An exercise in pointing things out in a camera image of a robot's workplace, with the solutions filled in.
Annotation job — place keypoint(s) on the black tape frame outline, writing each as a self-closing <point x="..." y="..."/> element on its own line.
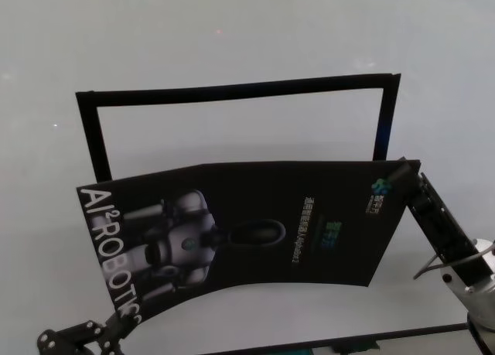
<point x="232" y="92"/>

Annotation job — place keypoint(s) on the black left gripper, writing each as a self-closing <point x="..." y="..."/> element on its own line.
<point x="73" y="337"/>

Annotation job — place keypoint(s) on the black robot print poster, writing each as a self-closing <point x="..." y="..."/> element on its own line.
<point x="290" y="196"/>

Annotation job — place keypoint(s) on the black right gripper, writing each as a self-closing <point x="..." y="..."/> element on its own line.
<point x="444" y="231"/>

